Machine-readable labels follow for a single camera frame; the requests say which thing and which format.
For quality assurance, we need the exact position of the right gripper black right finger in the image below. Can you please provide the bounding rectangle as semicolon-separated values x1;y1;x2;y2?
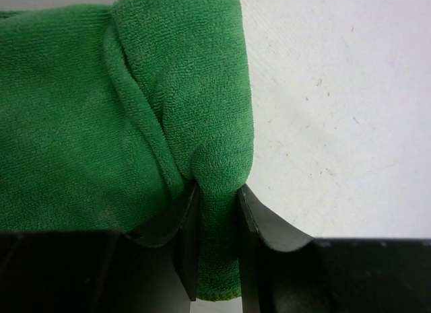
237;186;430;312

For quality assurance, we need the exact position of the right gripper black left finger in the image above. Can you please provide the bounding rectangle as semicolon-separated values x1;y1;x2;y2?
1;182;199;312

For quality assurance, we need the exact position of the green towel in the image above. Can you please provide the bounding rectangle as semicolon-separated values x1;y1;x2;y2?
1;0;254;301

